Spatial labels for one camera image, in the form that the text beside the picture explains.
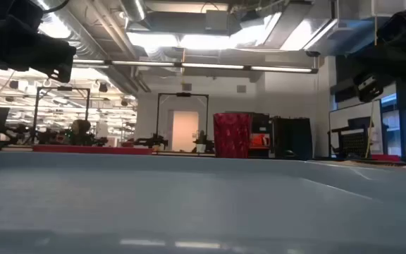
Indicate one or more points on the pink round plate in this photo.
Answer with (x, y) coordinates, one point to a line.
(90, 149)

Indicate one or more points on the black gantry frame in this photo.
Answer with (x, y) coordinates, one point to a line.
(63, 88)
(183, 94)

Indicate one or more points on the red faceted plastic cup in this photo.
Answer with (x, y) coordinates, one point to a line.
(232, 135)

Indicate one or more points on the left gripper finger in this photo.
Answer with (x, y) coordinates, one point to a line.
(62, 75)

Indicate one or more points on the long ceiling tube light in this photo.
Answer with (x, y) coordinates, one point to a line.
(210, 66)

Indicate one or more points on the black background robot arm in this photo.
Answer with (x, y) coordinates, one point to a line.
(152, 142)

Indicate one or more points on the silver round air duct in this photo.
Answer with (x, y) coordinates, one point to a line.
(134, 8)

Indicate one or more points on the corrugated silver air duct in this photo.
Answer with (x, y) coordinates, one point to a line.
(93, 53)

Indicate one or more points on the white board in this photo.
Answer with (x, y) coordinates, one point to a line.
(344, 113)

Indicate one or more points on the pale door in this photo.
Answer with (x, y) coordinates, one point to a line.
(185, 130)

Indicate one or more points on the black cabinet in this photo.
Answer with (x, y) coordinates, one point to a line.
(293, 137)

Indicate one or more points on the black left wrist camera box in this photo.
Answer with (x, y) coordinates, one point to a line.
(25, 8)

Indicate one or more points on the person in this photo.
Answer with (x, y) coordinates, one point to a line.
(80, 130)

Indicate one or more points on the black cart with orange item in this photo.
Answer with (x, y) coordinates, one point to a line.
(260, 139)

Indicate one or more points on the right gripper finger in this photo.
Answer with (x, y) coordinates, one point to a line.
(368, 87)

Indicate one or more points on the red bin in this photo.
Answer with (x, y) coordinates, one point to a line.
(385, 157)

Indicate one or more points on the potted plant white pot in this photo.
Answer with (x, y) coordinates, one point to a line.
(201, 144)

